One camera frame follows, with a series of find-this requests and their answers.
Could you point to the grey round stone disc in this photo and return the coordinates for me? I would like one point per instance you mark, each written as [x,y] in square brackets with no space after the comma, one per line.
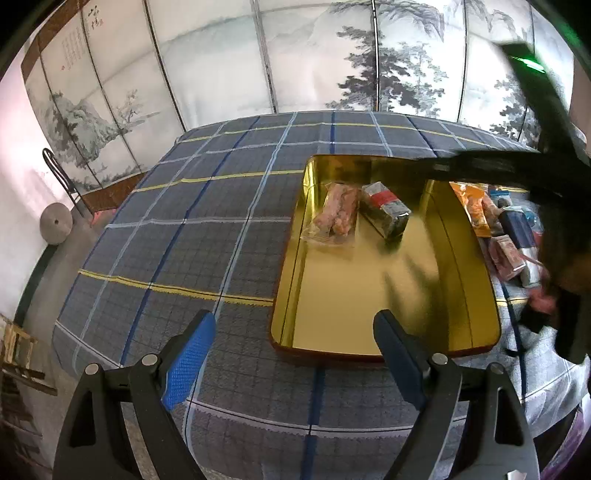
[55,224]

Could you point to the black metal chair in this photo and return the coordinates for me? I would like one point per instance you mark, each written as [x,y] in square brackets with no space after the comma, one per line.
[69,190]

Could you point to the orange snack packet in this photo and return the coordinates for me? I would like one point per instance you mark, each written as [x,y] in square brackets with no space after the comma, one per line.
[475,207]

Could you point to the small wooden stool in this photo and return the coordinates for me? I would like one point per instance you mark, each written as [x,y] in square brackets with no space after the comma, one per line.
[21,346]

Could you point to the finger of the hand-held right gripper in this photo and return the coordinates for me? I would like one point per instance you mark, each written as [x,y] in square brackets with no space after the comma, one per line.
[480,168]

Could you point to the blue checked tablecloth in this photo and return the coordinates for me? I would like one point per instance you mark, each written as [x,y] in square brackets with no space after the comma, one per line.
[184,240]

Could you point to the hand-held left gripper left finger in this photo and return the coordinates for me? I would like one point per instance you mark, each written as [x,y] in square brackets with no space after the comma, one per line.
[191,355]

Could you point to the clear packet pink snack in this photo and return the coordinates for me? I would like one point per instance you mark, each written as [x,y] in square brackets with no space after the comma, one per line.
[337,212]

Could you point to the landscape painted folding screen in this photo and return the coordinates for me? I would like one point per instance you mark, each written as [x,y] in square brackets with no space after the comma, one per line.
[231,60]

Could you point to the person's right hand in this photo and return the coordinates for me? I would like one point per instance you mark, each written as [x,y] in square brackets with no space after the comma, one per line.
[570,249]

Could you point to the dark snack packet red label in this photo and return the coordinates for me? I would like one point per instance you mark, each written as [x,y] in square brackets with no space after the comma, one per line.
[385,212]

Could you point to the gold tin box red sides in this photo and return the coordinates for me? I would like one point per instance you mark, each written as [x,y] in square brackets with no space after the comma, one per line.
[346,300]

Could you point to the blue-edged clear snack packet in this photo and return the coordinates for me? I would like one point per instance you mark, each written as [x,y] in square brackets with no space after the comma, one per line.
[515,226]

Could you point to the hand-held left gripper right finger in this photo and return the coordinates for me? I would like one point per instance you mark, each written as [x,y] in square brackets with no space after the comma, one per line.
[397,355]

